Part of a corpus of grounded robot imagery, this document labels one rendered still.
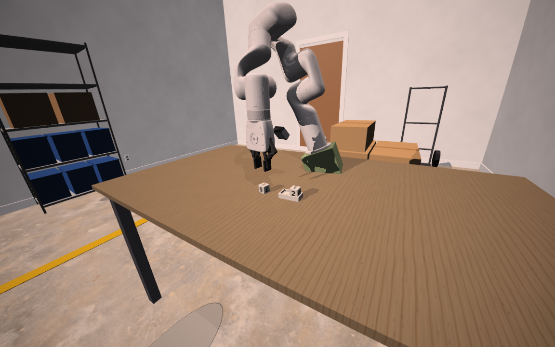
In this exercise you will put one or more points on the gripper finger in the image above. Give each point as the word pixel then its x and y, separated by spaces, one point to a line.
pixel 256 159
pixel 267 158

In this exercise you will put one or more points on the beige calendar cube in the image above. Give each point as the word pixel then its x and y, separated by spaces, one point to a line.
pixel 264 188
pixel 295 191

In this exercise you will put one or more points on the beige rectangular tray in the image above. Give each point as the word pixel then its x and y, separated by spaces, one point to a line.
pixel 285 194

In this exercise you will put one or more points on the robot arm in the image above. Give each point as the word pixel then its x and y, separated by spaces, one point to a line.
pixel 265 31

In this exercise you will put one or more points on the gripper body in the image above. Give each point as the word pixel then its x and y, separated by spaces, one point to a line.
pixel 258 133

